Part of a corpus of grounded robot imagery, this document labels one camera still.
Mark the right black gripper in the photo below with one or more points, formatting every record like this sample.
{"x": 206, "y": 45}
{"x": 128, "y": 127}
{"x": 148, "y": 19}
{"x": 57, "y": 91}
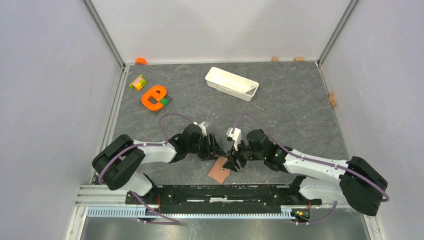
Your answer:
{"x": 231, "y": 164}

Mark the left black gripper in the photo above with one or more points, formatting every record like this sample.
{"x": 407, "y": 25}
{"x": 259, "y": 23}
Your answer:
{"x": 214, "y": 149}

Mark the brown leather card holder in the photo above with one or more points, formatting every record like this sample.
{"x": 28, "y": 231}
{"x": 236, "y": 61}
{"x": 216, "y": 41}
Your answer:
{"x": 217, "y": 172}

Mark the white plastic tray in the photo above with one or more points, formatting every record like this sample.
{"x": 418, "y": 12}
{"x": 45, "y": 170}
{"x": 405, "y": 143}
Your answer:
{"x": 231, "y": 84}

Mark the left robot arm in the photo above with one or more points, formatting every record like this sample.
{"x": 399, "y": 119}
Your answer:
{"x": 118, "y": 163}

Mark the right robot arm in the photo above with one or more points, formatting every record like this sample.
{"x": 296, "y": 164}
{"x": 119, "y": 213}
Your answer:
{"x": 353, "y": 181}

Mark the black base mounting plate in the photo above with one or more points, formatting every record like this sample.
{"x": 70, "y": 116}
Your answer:
{"x": 225, "y": 199}

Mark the green brick on dark plate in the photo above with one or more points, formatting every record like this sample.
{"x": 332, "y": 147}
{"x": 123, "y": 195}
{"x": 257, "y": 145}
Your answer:
{"x": 165, "y": 102}

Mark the orange letter-shaped plastic piece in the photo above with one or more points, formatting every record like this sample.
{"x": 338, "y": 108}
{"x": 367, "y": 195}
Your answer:
{"x": 152, "y": 96}

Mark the colourful toy brick stack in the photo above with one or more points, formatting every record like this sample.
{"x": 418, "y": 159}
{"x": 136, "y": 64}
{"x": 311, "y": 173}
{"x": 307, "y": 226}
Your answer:
{"x": 138, "y": 83}

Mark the orange round cap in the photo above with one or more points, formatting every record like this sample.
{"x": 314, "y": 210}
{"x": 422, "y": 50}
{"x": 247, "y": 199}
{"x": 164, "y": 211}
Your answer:
{"x": 140, "y": 61}

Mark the curved wooden piece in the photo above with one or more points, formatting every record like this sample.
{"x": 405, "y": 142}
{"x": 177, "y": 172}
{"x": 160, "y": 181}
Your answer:
{"x": 332, "y": 99}

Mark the small wooden block right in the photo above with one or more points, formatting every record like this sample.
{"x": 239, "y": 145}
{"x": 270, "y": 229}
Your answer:
{"x": 299, "y": 59}

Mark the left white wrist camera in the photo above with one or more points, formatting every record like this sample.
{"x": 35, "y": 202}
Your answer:
{"x": 203, "y": 126}

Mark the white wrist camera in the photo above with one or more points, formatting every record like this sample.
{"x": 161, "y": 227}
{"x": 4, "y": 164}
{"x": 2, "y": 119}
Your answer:
{"x": 234, "y": 134}
{"x": 203, "y": 126}

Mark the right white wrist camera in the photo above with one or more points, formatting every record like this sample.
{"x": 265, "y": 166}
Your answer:
{"x": 234, "y": 134}

